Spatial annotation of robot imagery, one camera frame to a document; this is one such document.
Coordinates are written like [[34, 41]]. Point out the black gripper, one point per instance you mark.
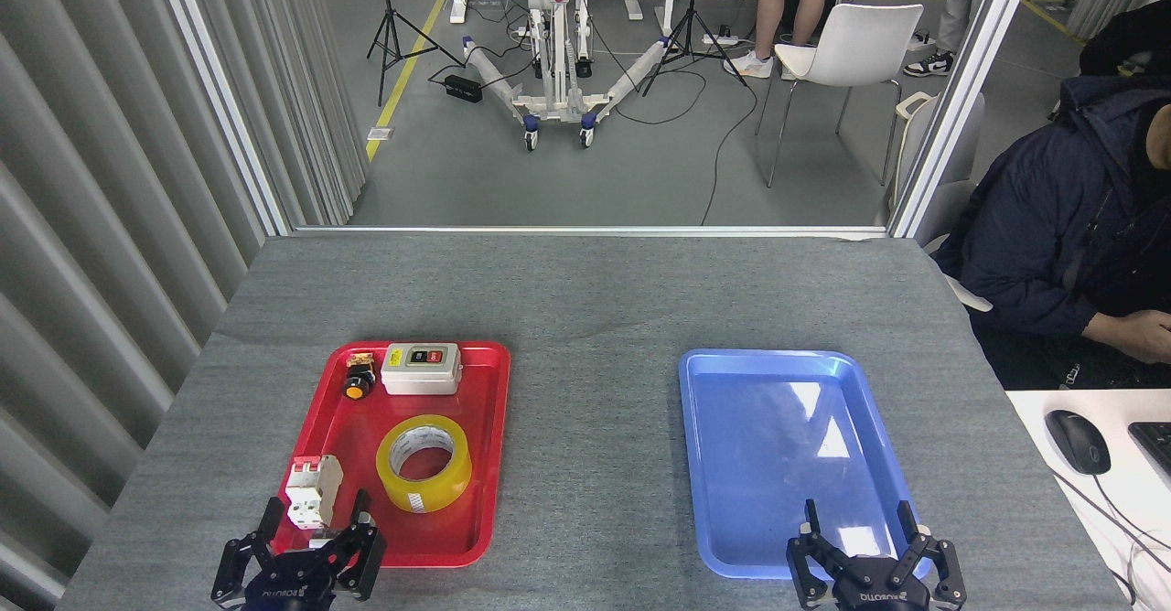
[[874, 588], [288, 584]]

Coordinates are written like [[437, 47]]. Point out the yellow tape roll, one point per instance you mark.
[[393, 492]]

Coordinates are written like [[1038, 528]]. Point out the person's hand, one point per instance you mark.
[[1144, 337]]

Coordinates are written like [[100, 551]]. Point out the small white black component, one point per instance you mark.
[[320, 542]]

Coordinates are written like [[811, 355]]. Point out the white circuit breaker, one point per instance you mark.
[[311, 492]]

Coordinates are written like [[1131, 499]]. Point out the red plastic tray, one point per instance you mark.
[[366, 437]]

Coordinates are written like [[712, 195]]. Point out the blue plastic tray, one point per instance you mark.
[[778, 446]]

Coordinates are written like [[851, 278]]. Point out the yellow push button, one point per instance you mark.
[[355, 389]]

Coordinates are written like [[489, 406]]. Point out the black computer mouse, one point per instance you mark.
[[1078, 442]]

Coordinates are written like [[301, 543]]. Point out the white desk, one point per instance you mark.
[[1144, 510]]

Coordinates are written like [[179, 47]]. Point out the black keyboard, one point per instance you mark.
[[1157, 446]]

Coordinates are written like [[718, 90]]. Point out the grey white armchair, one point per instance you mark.
[[947, 209]]

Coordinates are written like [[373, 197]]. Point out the white floor plate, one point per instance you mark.
[[381, 133]]

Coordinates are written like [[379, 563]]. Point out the black power adapter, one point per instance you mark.
[[463, 89]]

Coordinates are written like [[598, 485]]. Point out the white plastic chair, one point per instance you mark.
[[860, 39]]

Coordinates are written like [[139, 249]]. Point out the white power strip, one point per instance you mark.
[[721, 39]]

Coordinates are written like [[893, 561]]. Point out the white stand on wheels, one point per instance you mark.
[[554, 62]]

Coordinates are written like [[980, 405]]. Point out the white push-button switch box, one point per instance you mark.
[[421, 378]]

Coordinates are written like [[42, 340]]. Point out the silver frame rail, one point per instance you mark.
[[595, 230]]

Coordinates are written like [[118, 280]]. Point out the silver frame post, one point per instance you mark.
[[961, 90]]

